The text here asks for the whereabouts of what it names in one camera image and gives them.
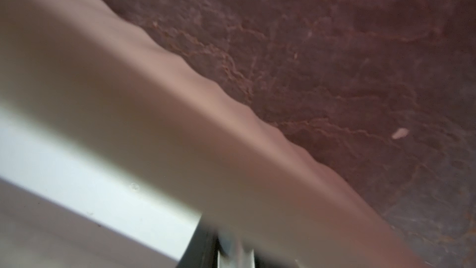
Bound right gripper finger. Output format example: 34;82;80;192
177;219;219;268

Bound white plastic storage box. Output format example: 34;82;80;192
1;0;425;268

